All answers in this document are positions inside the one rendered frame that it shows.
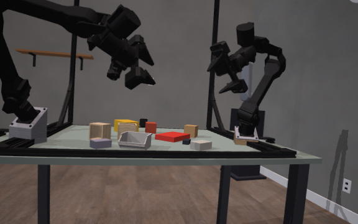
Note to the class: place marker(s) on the red flat rectangular block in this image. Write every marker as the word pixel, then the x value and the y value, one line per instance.
pixel 172 136

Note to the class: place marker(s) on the tan cardboard cube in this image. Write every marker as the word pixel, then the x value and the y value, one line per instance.
pixel 192 130

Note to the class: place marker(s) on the yellow block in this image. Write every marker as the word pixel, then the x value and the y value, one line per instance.
pixel 124 121

